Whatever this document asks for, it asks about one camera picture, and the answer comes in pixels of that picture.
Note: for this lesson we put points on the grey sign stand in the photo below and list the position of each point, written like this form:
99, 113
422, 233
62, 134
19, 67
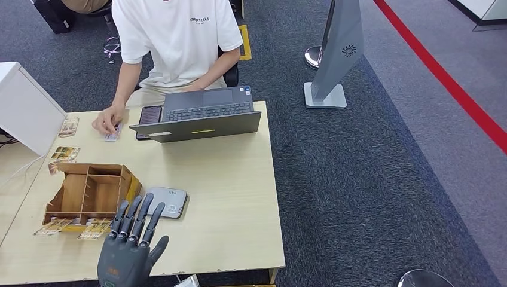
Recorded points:
340, 51

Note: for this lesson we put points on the yellow floor tape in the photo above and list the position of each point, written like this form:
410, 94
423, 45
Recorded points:
245, 41

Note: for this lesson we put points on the white ID card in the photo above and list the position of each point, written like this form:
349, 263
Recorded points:
113, 137

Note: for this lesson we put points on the person's left hand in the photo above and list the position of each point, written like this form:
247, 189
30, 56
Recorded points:
193, 87

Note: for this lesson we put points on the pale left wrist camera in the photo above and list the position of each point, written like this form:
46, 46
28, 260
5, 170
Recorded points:
188, 282

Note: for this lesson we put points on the person's left forearm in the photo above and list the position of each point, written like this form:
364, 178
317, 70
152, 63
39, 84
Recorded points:
221, 67

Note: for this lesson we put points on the black office chair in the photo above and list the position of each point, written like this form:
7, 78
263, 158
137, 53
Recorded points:
231, 75

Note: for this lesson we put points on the black bag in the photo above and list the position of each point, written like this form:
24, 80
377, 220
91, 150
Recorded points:
55, 16

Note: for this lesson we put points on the person's right forearm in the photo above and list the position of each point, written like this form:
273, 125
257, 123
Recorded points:
124, 85

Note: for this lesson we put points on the person's right hand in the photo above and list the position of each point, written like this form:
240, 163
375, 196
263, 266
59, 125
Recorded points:
107, 119

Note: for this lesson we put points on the wooden compartment organiser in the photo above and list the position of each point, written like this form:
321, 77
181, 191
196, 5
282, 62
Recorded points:
95, 194

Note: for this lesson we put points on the black smartphone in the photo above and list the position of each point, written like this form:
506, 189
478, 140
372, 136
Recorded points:
149, 116

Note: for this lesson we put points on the white box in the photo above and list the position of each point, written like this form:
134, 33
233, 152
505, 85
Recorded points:
25, 107

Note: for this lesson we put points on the black swivel stool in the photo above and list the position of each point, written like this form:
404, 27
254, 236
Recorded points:
112, 47

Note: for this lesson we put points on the person in background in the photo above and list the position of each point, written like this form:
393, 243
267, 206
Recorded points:
85, 4

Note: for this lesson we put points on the red floor tape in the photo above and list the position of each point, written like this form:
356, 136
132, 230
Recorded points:
447, 81

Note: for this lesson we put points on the white cabinet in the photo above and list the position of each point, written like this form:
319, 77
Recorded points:
487, 10

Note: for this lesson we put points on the chrome stanchion base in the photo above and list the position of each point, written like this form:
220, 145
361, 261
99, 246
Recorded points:
312, 56
422, 279

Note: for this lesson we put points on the grey laptop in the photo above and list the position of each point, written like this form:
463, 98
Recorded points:
202, 130

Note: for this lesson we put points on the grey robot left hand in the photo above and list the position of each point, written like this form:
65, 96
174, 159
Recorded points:
122, 261

